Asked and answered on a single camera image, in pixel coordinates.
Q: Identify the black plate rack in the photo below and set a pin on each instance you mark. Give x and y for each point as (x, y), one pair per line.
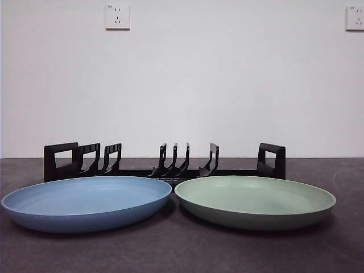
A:
(62, 146)

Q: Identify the white wall socket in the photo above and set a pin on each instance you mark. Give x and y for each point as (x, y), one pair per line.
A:
(355, 18)
(118, 17)

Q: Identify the green round plate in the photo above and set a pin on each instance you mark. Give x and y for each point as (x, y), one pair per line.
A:
(256, 204)

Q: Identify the blue round plate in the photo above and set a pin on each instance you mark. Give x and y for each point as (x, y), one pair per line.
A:
(85, 204)

